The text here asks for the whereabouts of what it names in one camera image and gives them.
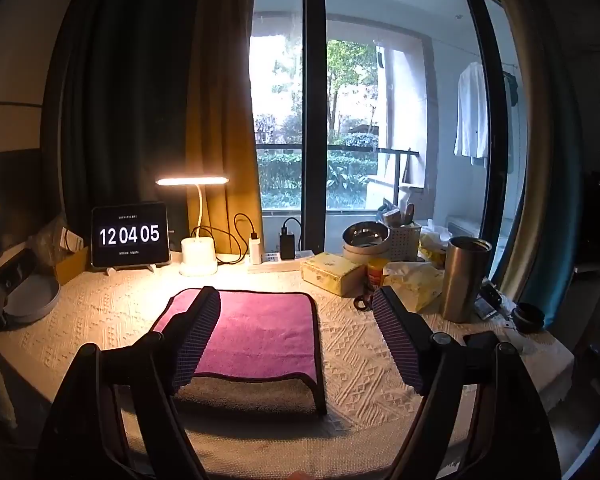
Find stainless steel tumbler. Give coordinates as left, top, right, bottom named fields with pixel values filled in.
left=440, top=236, right=494, bottom=324

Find yellow soft tissue pack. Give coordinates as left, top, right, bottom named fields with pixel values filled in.
left=382, top=262, right=446, bottom=314

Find grey towel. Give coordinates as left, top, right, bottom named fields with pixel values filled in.
left=172, top=374, right=326, bottom=416

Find tablet with clock display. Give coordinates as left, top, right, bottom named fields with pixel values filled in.
left=91, top=201, right=172, bottom=268

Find round grey tray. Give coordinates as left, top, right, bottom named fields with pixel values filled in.
left=2, top=274, right=61, bottom=324

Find purple towel with dark trim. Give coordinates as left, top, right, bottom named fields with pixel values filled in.
left=150, top=287, right=328, bottom=416

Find white slotted plastic basket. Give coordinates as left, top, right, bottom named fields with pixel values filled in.
left=386, top=221, right=424, bottom=264

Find white tablet stand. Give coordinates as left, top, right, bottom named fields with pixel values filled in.
left=104, top=260, right=159, bottom=277

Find small cardboard box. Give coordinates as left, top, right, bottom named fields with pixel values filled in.
left=54, top=245, right=90, bottom=286

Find stainless steel bowl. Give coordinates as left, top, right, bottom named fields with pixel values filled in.
left=341, top=221, right=391, bottom=264

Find white desk lamp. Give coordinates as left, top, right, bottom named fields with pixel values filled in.
left=155, top=175, right=230, bottom=277

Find yellow crumpled packet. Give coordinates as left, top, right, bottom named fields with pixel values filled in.
left=418, top=226, right=452, bottom=267

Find yellow tissue box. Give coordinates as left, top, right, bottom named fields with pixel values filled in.
left=300, top=252, right=368, bottom=297

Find white hanging shirt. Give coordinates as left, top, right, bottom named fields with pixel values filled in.
left=453, top=62, right=490, bottom=169

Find white woven tablecloth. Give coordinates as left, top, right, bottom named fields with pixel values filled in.
left=0, top=255, right=576, bottom=476

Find dark green curtain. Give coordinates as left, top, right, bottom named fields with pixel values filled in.
left=59, top=0, right=207, bottom=243

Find black round cap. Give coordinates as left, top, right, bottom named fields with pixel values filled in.
left=511, top=302, right=546, bottom=334

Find black charging cable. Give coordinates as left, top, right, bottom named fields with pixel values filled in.
left=192, top=213, right=262, bottom=266

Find mustard yellow curtain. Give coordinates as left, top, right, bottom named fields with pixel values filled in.
left=184, top=0, right=264, bottom=257

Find red and yellow can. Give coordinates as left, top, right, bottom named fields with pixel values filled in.
left=364, top=257, right=391, bottom=294

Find white power strip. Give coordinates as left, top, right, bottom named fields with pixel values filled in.
left=247, top=249, right=315, bottom=272

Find black window frame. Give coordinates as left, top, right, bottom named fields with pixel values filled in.
left=301, top=0, right=329, bottom=257

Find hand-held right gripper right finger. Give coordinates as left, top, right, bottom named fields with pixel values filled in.
left=371, top=286, right=563, bottom=480

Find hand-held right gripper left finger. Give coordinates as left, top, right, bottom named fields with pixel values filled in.
left=35, top=286, right=222, bottom=480

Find teal curtain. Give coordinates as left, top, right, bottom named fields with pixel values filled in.
left=510, top=35, right=584, bottom=307

